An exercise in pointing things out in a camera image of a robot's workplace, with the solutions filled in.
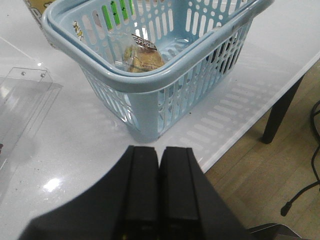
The yellow popcorn paper cup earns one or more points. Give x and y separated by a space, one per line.
37 8

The left clear acrylic shelf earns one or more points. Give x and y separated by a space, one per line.
27 93

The light blue plastic basket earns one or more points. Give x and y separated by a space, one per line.
199 40

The packaged bread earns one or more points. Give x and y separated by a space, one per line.
134 54

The black table leg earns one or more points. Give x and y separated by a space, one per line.
278 112

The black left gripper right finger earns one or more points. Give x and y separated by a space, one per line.
190 208

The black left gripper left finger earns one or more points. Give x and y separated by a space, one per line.
122 205

